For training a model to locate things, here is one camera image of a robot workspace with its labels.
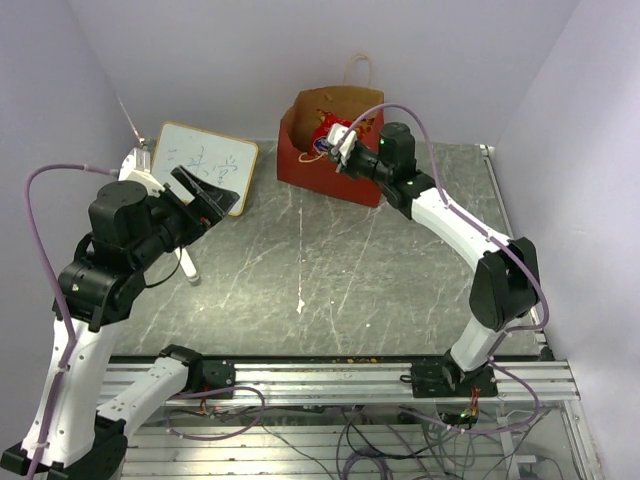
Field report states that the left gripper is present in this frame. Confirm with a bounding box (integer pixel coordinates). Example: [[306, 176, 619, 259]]
[[132, 164, 239, 268]]

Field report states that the red snack packet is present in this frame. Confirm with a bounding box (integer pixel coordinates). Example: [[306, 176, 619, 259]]
[[310, 107, 374, 156]]

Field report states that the red paper bag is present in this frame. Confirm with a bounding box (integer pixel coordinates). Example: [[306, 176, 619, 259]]
[[277, 53, 386, 209]]

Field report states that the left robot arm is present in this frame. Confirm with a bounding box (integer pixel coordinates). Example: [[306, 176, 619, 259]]
[[1, 167, 239, 479]]

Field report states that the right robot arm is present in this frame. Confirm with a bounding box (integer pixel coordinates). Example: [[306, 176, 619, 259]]
[[327, 122, 540, 396]]

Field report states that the small whiteboard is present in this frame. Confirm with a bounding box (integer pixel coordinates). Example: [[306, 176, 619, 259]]
[[151, 122, 259, 216]]

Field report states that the white marker pen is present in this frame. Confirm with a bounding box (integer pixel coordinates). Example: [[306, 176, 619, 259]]
[[178, 248, 200, 285]]

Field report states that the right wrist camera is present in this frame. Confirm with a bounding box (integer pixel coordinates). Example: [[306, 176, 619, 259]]
[[327, 123, 357, 163]]

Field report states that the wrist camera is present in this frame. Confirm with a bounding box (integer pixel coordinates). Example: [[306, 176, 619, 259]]
[[327, 123, 357, 163], [118, 148, 164, 197]]

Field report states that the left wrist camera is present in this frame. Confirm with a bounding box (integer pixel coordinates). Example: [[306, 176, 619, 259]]
[[118, 148, 164, 197]]

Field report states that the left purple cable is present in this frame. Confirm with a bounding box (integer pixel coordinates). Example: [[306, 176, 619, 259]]
[[23, 163, 124, 480]]

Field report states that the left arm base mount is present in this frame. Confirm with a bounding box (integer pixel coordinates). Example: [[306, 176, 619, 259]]
[[202, 360, 236, 399]]

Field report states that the aluminium frame rail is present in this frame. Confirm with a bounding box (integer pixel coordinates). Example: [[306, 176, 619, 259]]
[[99, 362, 581, 406]]

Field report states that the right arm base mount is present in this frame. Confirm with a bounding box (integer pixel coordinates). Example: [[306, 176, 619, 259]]
[[401, 358, 498, 398]]

